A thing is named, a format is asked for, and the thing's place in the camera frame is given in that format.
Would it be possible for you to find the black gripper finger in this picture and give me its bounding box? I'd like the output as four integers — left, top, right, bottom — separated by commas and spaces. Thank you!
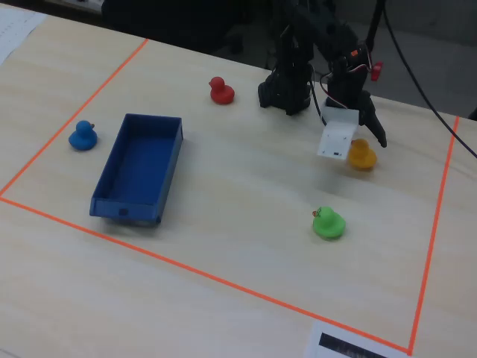
358, 90, 388, 149

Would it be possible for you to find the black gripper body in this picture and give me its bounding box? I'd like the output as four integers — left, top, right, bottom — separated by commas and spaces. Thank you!
324, 70, 370, 114

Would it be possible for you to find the yellow rubber duck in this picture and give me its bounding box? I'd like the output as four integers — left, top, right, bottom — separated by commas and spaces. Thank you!
347, 138, 379, 172

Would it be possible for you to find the green rubber duck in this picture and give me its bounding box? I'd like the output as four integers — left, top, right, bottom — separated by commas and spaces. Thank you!
312, 206, 347, 242

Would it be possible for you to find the red rubber duck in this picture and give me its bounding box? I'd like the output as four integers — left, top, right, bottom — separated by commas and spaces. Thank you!
208, 76, 236, 106

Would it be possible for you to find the blue plastic box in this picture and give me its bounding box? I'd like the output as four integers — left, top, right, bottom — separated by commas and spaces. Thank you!
89, 113, 185, 229

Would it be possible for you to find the blue rubber duck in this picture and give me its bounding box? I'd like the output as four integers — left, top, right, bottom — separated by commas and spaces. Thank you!
68, 119, 99, 152

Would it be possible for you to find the black stand pole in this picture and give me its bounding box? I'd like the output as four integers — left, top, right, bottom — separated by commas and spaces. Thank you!
365, 0, 387, 51

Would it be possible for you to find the orange tape strip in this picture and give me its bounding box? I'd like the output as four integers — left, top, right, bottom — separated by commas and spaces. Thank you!
0, 37, 150, 198
407, 115, 461, 356
0, 195, 412, 356

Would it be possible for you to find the white paper with black bar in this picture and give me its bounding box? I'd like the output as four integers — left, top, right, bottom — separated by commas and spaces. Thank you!
303, 320, 411, 358

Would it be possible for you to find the plain white paper sheet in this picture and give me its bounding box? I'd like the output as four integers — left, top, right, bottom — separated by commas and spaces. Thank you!
0, 7, 49, 67

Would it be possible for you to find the red white servo wire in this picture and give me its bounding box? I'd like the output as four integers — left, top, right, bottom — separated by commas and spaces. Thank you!
312, 43, 375, 128

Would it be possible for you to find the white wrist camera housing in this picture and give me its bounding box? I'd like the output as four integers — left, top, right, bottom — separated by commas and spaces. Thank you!
316, 105, 361, 162

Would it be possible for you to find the thick black cable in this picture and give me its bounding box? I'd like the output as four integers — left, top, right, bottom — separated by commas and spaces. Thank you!
381, 0, 477, 158

